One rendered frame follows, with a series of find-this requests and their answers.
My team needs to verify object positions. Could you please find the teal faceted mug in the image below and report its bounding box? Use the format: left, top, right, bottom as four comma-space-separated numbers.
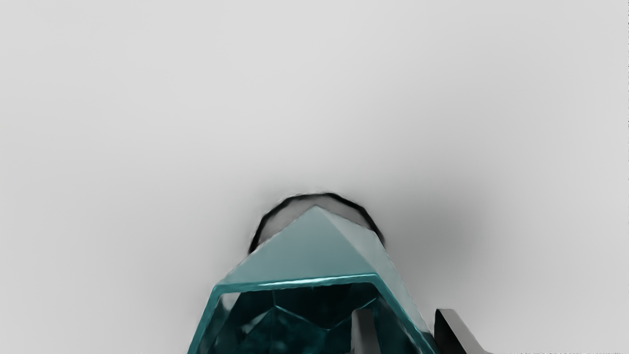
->
187, 205, 439, 354

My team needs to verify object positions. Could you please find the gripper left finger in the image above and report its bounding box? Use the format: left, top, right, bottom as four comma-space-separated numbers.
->
350, 308, 378, 354

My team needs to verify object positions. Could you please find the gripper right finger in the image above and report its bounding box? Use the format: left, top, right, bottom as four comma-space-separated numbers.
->
434, 308, 493, 354

